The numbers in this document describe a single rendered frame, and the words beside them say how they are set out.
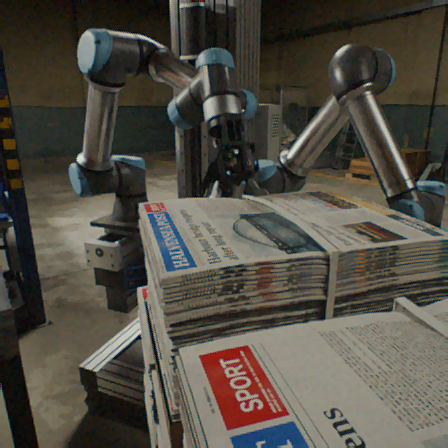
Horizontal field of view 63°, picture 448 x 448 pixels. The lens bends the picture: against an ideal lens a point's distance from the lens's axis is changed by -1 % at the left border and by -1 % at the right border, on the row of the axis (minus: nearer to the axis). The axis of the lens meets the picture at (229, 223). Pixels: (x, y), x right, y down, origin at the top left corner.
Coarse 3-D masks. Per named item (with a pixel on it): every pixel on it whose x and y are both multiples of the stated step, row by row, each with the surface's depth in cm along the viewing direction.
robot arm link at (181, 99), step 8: (184, 88) 78; (176, 96) 81; (184, 96) 78; (192, 96) 76; (176, 104) 80; (184, 104) 79; (192, 104) 77; (168, 112) 84; (176, 112) 81; (184, 112) 80; (192, 112) 79; (200, 112) 79; (176, 120) 83; (184, 120) 82; (192, 120) 82; (200, 120) 83; (184, 128) 85
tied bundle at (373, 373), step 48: (240, 336) 25; (288, 336) 25; (336, 336) 25; (384, 336) 25; (432, 336) 25; (192, 384) 21; (240, 384) 21; (288, 384) 21; (336, 384) 21; (384, 384) 21; (432, 384) 21; (192, 432) 20; (240, 432) 18; (288, 432) 18; (336, 432) 18; (384, 432) 18; (432, 432) 18
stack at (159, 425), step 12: (144, 288) 83; (144, 300) 77; (144, 312) 73; (144, 324) 68; (144, 336) 66; (144, 348) 71; (156, 372) 56; (156, 384) 53; (156, 396) 51; (156, 408) 61; (156, 420) 61; (156, 432) 62; (156, 444) 63; (168, 444) 43
